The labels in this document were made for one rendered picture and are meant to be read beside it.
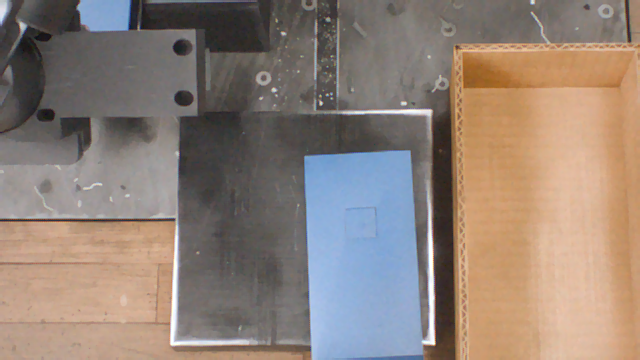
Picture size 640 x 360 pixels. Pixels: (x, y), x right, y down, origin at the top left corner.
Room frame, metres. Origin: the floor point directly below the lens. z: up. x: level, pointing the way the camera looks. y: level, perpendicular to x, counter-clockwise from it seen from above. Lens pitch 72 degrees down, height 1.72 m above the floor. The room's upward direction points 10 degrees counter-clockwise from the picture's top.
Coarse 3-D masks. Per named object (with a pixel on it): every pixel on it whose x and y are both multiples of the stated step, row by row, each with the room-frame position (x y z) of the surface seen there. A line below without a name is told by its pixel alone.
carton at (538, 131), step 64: (512, 64) 0.30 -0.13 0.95; (576, 64) 0.29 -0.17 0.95; (512, 128) 0.27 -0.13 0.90; (576, 128) 0.26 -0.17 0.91; (512, 192) 0.23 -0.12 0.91; (576, 192) 0.22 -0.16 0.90; (512, 256) 0.18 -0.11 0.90; (576, 256) 0.18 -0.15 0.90; (512, 320) 0.14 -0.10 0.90; (576, 320) 0.13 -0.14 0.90
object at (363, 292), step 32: (320, 160) 0.27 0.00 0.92; (352, 160) 0.26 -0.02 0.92; (384, 160) 0.26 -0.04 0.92; (320, 192) 0.24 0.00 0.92; (352, 192) 0.24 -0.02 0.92; (384, 192) 0.24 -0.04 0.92; (320, 224) 0.22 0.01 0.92; (384, 224) 0.21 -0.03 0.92; (320, 256) 0.20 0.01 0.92; (352, 256) 0.20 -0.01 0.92; (384, 256) 0.19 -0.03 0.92; (416, 256) 0.19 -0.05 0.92; (320, 288) 0.18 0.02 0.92; (352, 288) 0.18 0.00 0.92; (384, 288) 0.17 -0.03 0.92; (416, 288) 0.17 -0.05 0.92; (320, 320) 0.16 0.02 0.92; (352, 320) 0.16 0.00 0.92; (384, 320) 0.15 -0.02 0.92; (416, 320) 0.15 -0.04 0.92; (320, 352) 0.14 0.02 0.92; (352, 352) 0.14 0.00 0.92; (384, 352) 0.13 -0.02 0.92; (416, 352) 0.13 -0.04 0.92
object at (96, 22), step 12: (84, 0) 0.38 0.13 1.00; (96, 0) 0.37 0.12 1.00; (108, 0) 0.37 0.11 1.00; (120, 0) 0.37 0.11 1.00; (84, 12) 0.37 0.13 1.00; (96, 12) 0.36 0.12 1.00; (108, 12) 0.36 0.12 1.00; (120, 12) 0.36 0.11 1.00; (84, 24) 0.36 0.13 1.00; (96, 24) 0.36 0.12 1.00; (108, 24) 0.35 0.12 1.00; (120, 24) 0.35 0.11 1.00
